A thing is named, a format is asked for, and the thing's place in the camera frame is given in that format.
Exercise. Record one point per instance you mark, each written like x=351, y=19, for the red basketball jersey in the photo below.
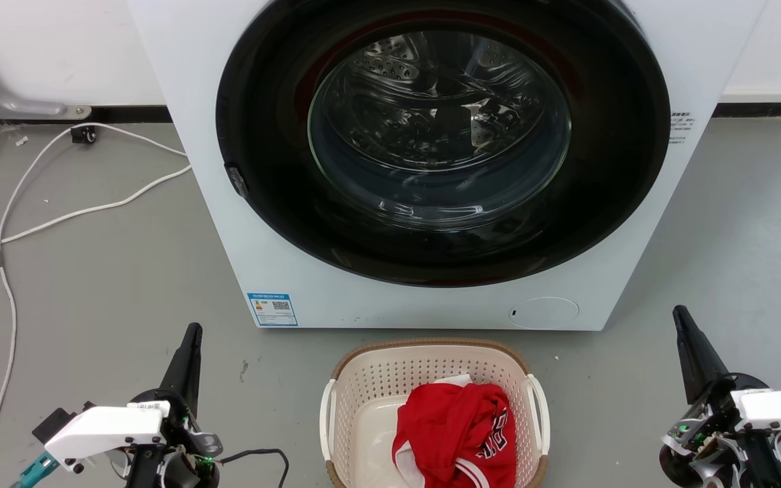
x=451, y=427

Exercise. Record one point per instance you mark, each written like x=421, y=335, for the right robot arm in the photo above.
x=767, y=464

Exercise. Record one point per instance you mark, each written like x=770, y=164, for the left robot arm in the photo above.
x=143, y=471

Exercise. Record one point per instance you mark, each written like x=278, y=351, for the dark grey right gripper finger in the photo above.
x=710, y=362
x=692, y=366

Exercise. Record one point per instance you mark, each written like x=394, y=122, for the beige plastic laundry basket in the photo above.
x=370, y=379

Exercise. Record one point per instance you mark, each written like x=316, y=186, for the blue energy label sticker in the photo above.
x=272, y=310

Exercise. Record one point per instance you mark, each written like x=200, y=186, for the round white filter cover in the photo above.
x=544, y=313

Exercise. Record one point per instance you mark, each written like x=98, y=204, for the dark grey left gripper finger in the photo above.
x=177, y=369
x=192, y=376

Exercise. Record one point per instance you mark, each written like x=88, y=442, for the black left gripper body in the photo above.
x=184, y=434

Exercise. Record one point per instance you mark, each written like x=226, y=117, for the small printed text sticker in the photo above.
x=680, y=127

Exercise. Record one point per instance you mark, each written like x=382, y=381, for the small black floor plug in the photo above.
x=83, y=135

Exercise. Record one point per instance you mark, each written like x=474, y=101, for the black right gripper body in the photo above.
x=706, y=434

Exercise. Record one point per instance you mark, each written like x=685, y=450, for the round black washer door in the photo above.
x=262, y=102

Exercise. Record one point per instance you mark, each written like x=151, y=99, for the white front-load washing machine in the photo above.
x=377, y=306

